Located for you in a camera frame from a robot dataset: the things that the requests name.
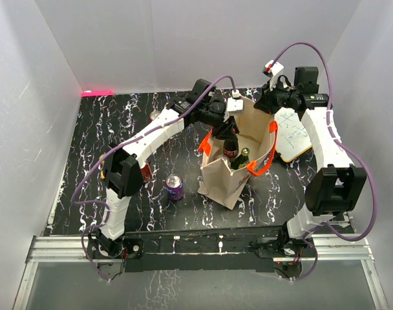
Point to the beige canvas bag orange handles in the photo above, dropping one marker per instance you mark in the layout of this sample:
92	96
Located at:
226	167

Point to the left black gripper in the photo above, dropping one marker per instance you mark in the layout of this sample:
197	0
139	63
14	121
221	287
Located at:
226	130

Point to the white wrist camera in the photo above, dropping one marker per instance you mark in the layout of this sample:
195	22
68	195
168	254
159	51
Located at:
234	105
273	69

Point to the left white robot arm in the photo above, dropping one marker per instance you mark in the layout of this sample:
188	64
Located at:
124	169

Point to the red cola can left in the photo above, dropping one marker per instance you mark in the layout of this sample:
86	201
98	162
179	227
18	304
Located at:
146	173

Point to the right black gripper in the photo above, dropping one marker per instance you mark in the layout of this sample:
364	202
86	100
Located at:
265	102

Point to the red cola can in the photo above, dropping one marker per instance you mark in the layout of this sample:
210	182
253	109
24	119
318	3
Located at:
154	114
146	173

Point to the white board wooden frame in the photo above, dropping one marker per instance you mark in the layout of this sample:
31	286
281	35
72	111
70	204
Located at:
292	139

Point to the glass cola bottle red cap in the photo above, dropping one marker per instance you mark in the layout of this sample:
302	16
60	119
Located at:
231	149

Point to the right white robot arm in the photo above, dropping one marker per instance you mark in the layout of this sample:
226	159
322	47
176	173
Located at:
338	183

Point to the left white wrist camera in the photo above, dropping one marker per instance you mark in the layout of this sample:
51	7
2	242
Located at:
234	105

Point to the purple soda can front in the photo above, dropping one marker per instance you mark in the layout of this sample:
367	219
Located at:
175	187

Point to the red cola can back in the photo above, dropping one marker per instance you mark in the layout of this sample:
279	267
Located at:
154	114

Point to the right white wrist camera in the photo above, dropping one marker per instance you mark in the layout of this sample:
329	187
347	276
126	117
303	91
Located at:
273	69

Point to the green glass bottle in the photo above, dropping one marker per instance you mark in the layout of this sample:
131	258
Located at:
241	160

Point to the pink marker strip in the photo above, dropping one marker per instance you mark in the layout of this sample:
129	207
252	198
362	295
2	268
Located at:
90	93

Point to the purple soda can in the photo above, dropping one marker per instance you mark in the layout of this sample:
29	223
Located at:
175	187
225	159

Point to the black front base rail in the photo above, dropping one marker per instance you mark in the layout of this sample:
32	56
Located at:
237	248

